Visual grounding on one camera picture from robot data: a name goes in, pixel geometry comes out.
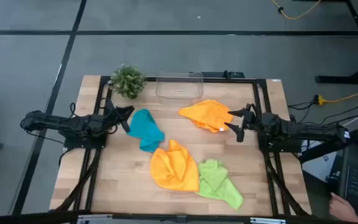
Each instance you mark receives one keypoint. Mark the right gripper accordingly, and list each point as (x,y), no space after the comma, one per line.
(255,121)

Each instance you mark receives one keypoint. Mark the clear plastic bin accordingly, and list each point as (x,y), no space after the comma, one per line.
(179,90)

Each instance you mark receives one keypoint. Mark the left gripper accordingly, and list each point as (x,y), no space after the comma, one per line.
(112,118)

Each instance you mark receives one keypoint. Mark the black aluminium table frame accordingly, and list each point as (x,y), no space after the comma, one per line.
(244,81)

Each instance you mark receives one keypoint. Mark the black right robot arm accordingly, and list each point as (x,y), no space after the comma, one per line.
(306,129)

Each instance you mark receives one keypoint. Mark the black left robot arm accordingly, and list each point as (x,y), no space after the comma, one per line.
(57,123)

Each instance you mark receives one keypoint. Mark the teal microfiber towel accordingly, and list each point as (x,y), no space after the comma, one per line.
(146,129)

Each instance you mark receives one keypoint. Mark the green microfiber towel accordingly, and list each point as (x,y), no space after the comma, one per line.
(216,183)

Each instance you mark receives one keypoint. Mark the orange microfiber towel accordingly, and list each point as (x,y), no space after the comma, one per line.
(172,168)
(207,115)

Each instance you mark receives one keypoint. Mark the black desk leg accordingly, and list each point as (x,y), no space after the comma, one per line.
(337,79)

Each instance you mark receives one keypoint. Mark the silver metal bracket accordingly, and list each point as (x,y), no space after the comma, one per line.
(95,219)
(267,221)

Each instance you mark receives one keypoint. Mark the white cardboard box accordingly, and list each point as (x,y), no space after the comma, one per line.
(317,169)

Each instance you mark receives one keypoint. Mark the person's hand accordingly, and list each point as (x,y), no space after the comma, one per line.
(340,207)

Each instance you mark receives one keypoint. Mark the small potted green plant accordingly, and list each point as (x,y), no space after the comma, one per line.
(127,81)

